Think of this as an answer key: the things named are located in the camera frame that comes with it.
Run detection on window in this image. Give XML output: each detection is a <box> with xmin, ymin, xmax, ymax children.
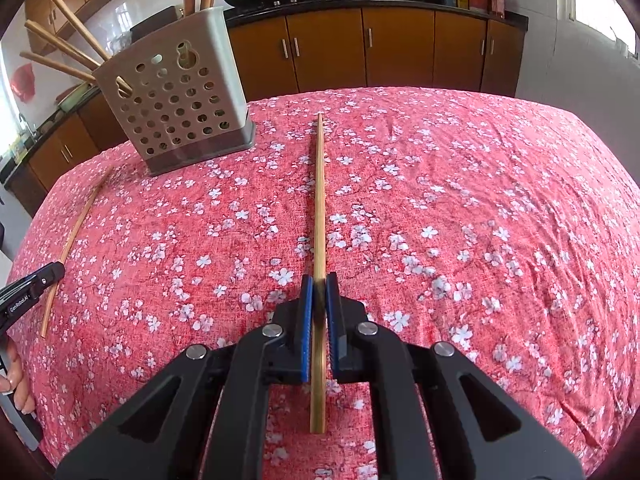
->
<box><xmin>567</xmin><ymin>0</ymin><xmax>640</xmax><ymax>61</ymax></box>

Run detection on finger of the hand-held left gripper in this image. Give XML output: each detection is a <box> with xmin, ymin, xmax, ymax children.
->
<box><xmin>0</xmin><ymin>261</ymin><xmax>67</xmax><ymax>333</ymax></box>

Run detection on red floral tablecloth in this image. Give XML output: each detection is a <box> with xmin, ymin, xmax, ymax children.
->
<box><xmin>5</xmin><ymin>87</ymin><xmax>640</xmax><ymax>480</ymax></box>

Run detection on red plastic bag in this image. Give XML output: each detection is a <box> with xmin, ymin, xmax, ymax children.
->
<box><xmin>11</xmin><ymin>62</ymin><xmax>37</xmax><ymax>103</ymax></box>

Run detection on perforated metal chopstick holder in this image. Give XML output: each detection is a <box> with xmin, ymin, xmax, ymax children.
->
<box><xmin>92</xmin><ymin>6</ymin><xmax>257</xmax><ymax>177</ymax></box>

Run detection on black kitchen countertop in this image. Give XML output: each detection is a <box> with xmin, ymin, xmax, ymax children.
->
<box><xmin>0</xmin><ymin>0</ymin><xmax>530</xmax><ymax>181</ymax></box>

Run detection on person's left hand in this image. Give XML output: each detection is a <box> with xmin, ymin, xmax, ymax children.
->
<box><xmin>0</xmin><ymin>342</ymin><xmax>37</xmax><ymax>417</ymax></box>

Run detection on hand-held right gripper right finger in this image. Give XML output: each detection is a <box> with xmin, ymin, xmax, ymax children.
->
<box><xmin>326</xmin><ymin>273</ymin><xmax>585</xmax><ymax>480</ymax></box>

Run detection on wooden kitchen base cabinets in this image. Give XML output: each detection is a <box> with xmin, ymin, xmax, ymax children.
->
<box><xmin>0</xmin><ymin>2</ymin><xmax>528</xmax><ymax>206</ymax></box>

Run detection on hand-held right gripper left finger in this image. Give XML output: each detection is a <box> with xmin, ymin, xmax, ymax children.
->
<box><xmin>55</xmin><ymin>274</ymin><xmax>317</xmax><ymax>480</ymax></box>

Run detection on green basin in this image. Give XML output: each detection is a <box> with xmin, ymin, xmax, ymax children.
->
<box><xmin>57</xmin><ymin>82</ymin><xmax>96</xmax><ymax>111</ymax></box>

